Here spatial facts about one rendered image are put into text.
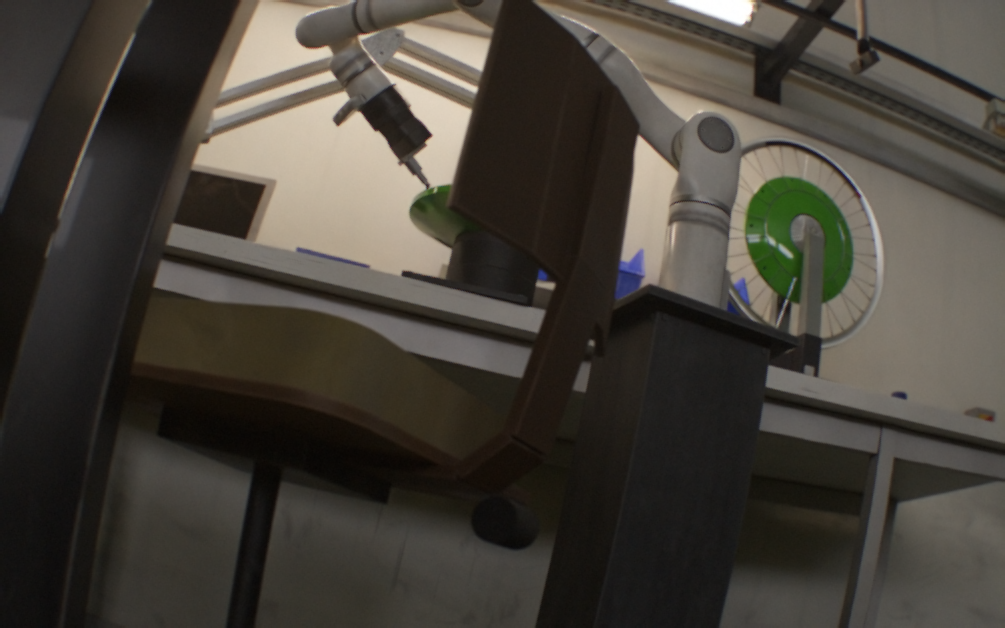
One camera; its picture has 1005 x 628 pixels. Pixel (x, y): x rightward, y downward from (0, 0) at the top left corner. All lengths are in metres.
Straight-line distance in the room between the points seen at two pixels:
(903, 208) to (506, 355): 1.89
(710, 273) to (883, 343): 1.70
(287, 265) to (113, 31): 1.28
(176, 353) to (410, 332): 0.88
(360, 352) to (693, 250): 0.71
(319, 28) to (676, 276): 0.72
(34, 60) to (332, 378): 0.45
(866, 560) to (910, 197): 1.70
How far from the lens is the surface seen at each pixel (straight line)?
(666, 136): 1.44
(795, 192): 2.23
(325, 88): 1.77
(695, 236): 1.31
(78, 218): 0.43
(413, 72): 1.83
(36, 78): 0.24
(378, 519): 2.43
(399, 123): 1.59
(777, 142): 2.29
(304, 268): 1.54
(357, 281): 1.53
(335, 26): 1.59
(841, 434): 1.76
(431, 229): 1.65
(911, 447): 1.85
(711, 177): 1.35
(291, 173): 2.65
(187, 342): 0.73
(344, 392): 0.66
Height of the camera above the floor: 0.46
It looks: 16 degrees up
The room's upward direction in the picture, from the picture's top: 12 degrees clockwise
